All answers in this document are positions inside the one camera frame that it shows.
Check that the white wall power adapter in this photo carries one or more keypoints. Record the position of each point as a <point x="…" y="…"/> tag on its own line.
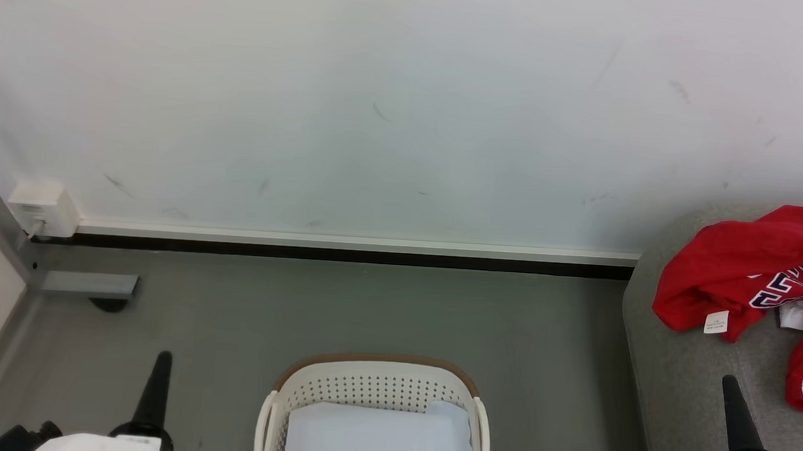
<point x="43" y="209"/>

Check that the pale blue folded cloth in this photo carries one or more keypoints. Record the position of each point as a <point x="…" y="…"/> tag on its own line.
<point x="381" y="440"/>

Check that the white black baseboard strip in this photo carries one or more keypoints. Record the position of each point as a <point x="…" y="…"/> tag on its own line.
<point x="344" y="248"/>

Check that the red white sports jersey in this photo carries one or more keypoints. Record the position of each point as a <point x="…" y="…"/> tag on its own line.
<point x="726" y="273"/>

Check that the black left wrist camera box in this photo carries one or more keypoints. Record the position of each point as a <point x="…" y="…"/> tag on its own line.
<point x="19" y="439"/>

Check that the white perforated laundry basket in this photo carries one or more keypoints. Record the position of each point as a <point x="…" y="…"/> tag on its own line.
<point x="378" y="381"/>

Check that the grey fabric sofa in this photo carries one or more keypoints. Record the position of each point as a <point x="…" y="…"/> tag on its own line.
<point x="691" y="383"/>

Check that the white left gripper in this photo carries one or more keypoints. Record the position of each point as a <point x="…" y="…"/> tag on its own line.
<point x="102" y="447"/>

